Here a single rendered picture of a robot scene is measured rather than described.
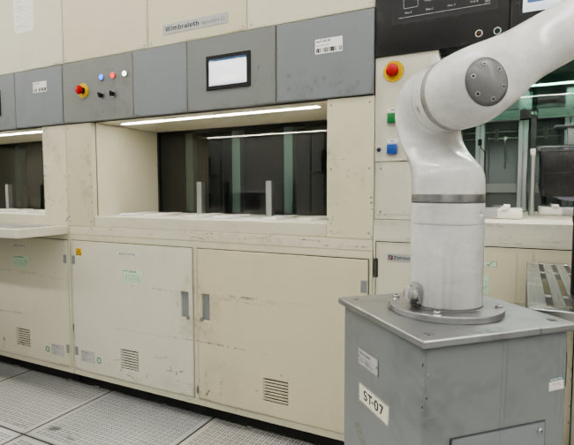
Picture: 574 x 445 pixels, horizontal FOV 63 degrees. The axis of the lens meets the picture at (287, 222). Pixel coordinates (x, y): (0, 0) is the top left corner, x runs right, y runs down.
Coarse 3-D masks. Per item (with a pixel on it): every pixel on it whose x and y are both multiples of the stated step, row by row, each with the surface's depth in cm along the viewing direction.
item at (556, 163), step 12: (540, 156) 181; (552, 156) 177; (564, 156) 175; (540, 168) 179; (552, 168) 177; (564, 168) 176; (540, 180) 179; (552, 180) 178; (564, 180) 176; (540, 192) 180; (552, 192) 178; (564, 192) 176
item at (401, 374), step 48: (384, 336) 75; (432, 336) 66; (480, 336) 67; (528, 336) 70; (384, 384) 75; (432, 384) 65; (480, 384) 68; (528, 384) 71; (384, 432) 76; (432, 432) 66; (480, 432) 69; (528, 432) 71
